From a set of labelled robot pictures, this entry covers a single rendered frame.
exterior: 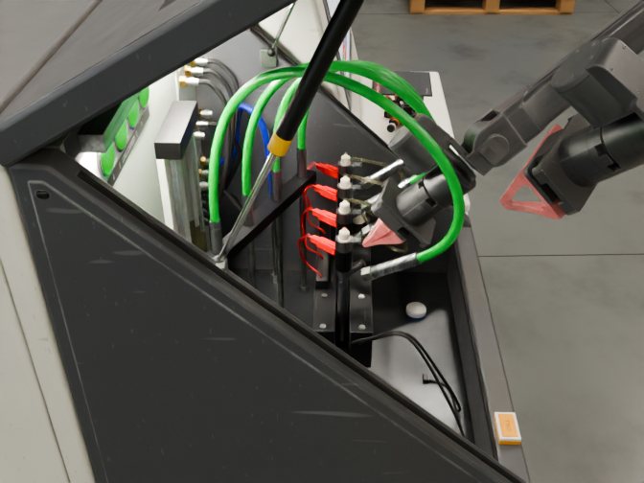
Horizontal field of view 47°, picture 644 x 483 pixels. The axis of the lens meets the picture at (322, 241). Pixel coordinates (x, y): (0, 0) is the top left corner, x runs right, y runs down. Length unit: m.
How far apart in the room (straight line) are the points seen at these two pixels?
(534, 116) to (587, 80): 0.34
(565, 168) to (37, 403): 0.66
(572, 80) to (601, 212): 2.82
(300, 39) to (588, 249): 2.11
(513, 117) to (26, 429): 0.74
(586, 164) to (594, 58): 0.12
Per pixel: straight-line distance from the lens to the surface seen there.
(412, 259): 1.02
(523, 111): 1.04
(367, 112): 1.90
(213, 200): 1.12
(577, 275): 3.09
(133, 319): 0.83
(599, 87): 0.72
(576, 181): 0.80
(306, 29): 1.37
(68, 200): 0.75
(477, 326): 1.29
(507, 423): 1.13
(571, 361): 2.69
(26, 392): 0.95
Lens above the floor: 1.79
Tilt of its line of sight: 35 degrees down
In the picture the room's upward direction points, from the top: straight up
